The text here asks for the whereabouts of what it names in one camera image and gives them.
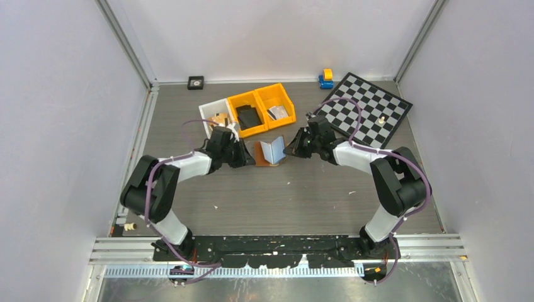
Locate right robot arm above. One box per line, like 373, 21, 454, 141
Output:
283, 116, 432, 259

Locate cards in yellow bin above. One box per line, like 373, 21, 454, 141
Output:
268, 105, 289, 121

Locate yellow bin with cards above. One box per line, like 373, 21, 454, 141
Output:
254, 83, 297, 130

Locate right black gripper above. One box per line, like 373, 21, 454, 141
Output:
284, 127, 321, 159

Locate brown items in white bin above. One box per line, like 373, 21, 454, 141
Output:
208, 113, 232, 127

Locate small cream peg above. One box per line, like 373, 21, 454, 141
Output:
123, 223, 137, 232

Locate brown leather card holder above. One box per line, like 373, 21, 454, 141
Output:
253, 135, 287, 167

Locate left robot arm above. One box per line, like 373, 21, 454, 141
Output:
120, 126, 256, 260

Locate white plastic bin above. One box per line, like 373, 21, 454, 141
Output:
198, 98, 240, 140

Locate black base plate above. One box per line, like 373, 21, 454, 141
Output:
151, 235, 399, 269

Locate black and white chessboard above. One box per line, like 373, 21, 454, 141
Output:
311, 72, 412, 148

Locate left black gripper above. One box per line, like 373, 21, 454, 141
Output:
221, 138, 255, 169

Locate yellow bin with black item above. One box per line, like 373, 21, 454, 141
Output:
228, 91, 268, 138

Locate black wallet in bin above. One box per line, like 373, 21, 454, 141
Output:
236, 105, 263, 130

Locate small black square box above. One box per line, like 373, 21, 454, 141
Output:
187, 75, 205, 91

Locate blue and yellow toy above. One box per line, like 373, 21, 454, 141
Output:
318, 69, 334, 89

